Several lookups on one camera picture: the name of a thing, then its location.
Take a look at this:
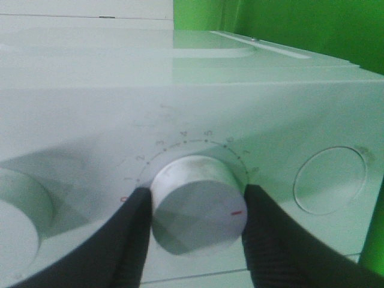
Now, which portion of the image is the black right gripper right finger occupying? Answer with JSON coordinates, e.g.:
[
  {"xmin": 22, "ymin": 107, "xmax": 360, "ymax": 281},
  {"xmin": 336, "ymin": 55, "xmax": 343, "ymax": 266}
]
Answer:
[{"xmin": 242, "ymin": 184, "xmax": 383, "ymax": 287}]

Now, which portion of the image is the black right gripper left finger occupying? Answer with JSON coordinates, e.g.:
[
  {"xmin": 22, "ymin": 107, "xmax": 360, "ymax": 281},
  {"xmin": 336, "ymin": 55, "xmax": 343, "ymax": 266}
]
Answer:
[{"xmin": 16, "ymin": 187, "xmax": 152, "ymax": 287}]

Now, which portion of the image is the round microwave door button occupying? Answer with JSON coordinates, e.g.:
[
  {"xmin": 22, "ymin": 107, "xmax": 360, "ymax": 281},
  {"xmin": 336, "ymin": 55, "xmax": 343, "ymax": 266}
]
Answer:
[{"xmin": 293, "ymin": 146, "xmax": 367, "ymax": 215}]

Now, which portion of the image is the white microwave knob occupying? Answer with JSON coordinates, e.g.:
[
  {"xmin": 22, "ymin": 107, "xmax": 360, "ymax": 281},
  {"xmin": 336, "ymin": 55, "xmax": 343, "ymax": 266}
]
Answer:
[
  {"xmin": 150, "ymin": 155, "xmax": 247, "ymax": 256},
  {"xmin": 1, "ymin": 169, "xmax": 54, "ymax": 286}
]

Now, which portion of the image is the white microwave oven body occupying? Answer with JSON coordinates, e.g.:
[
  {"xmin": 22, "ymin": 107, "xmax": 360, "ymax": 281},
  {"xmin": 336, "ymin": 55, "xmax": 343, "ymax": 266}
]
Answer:
[{"xmin": 1, "ymin": 13, "xmax": 383, "ymax": 287}]

